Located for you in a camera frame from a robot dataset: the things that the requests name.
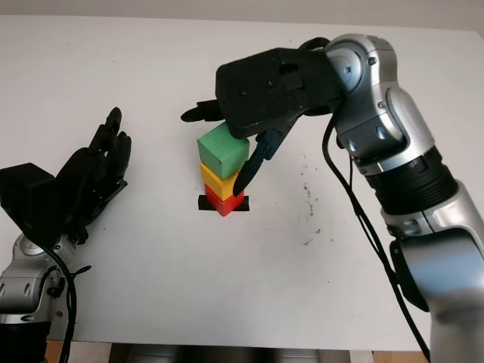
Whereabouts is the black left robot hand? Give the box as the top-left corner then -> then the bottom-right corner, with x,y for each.
56,107 -> 132,245

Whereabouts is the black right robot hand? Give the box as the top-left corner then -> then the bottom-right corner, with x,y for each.
180,98 -> 296,197

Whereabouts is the green wooden cube block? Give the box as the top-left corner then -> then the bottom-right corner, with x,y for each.
197,124 -> 250,179

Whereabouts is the yellow wooden cube block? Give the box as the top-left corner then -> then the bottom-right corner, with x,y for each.
200,162 -> 247,201

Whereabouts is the red wooden cube block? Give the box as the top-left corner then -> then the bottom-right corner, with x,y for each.
203,184 -> 246,219

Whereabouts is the black tape strip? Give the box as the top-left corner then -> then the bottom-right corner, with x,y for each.
197,195 -> 250,213

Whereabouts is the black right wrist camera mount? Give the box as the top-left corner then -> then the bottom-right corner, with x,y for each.
215,47 -> 343,141

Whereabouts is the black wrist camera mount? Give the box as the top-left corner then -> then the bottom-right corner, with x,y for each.
0,162 -> 66,251
215,47 -> 343,141

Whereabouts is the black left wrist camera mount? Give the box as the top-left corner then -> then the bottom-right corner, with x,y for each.
0,162 -> 66,251

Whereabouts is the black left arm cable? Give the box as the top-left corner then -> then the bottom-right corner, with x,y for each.
41,245 -> 92,363

